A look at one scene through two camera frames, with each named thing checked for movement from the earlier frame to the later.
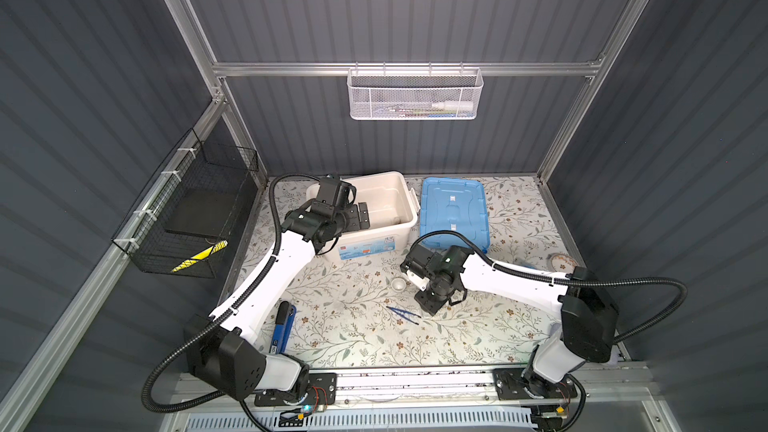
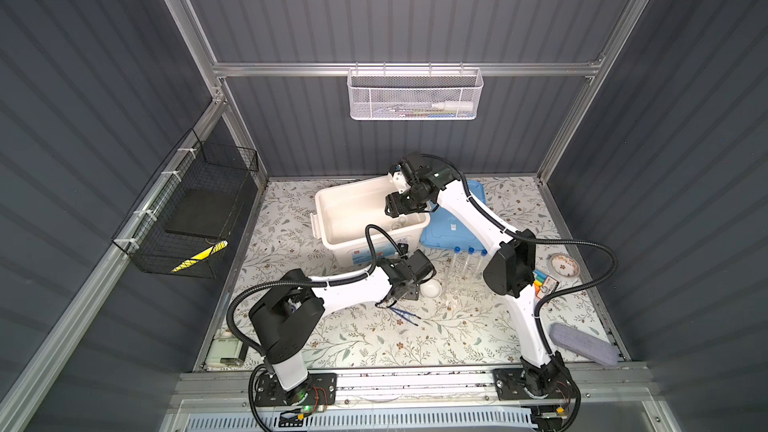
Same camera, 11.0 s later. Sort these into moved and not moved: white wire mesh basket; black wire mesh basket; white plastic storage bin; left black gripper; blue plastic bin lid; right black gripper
Moved: left black gripper; right black gripper
Not moved: black wire mesh basket; blue plastic bin lid; white wire mesh basket; white plastic storage bin
